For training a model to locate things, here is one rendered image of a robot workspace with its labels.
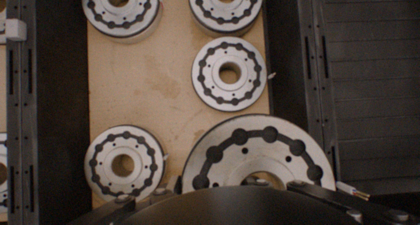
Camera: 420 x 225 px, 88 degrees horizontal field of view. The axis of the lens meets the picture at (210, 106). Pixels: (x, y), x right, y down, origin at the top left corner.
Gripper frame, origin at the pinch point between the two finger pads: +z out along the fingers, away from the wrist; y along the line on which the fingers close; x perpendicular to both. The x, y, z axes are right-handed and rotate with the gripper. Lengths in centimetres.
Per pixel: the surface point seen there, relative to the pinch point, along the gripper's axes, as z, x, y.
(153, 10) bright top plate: 13.6, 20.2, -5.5
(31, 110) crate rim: 7.0, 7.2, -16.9
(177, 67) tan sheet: 16.9, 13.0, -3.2
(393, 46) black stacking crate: 16.9, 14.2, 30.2
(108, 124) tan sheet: 17.0, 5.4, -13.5
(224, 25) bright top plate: 13.6, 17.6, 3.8
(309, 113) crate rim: 6.9, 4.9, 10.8
